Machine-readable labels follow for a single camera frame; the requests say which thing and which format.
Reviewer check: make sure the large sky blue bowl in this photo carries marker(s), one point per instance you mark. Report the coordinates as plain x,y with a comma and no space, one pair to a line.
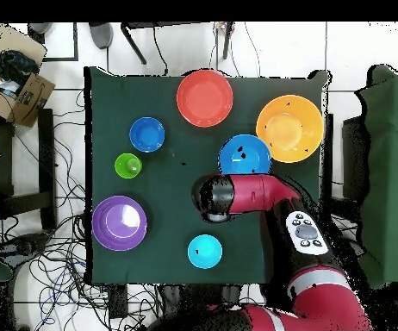
250,162

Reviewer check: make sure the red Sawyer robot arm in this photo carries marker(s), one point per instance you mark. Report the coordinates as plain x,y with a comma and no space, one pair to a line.
261,193

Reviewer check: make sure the small light blue bowl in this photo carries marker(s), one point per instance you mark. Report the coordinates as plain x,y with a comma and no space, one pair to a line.
205,251

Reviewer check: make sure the dark blue bowl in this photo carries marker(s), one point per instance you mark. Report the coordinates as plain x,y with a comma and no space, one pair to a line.
146,134

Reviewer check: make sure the green cup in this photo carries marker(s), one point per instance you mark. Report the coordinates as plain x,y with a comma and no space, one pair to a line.
125,165

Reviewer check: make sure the orange bowl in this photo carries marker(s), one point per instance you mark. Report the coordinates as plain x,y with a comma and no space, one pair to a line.
204,98

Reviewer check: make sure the purple bowl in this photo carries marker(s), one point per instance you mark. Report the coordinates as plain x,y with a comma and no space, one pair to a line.
116,227

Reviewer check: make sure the yellow bowl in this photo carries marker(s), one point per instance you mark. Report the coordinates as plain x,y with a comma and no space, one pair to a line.
288,129

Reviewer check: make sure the dark green table cloth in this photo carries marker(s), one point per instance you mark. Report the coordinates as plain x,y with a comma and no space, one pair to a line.
133,96

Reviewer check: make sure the black wooden bench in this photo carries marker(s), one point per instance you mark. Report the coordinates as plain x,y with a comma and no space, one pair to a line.
45,155

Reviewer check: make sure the person's left foot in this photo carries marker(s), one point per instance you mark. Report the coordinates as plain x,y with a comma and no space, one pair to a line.
101,34

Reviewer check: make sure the person's foot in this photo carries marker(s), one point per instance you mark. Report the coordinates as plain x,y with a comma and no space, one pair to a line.
40,27
101,34

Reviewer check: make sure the printed cardboard box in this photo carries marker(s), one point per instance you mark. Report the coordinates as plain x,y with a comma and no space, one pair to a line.
30,100

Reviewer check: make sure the dark blue bag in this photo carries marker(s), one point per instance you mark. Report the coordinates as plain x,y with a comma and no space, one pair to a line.
16,65

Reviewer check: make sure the person's right foot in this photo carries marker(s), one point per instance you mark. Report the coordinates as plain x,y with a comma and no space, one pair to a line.
40,27

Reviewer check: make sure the plain cardboard box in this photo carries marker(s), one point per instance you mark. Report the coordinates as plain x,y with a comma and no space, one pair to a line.
16,41

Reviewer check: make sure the black metal frame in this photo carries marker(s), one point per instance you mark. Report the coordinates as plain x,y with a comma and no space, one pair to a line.
157,24

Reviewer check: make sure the black pedestal leg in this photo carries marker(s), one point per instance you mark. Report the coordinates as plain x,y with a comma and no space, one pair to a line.
23,246

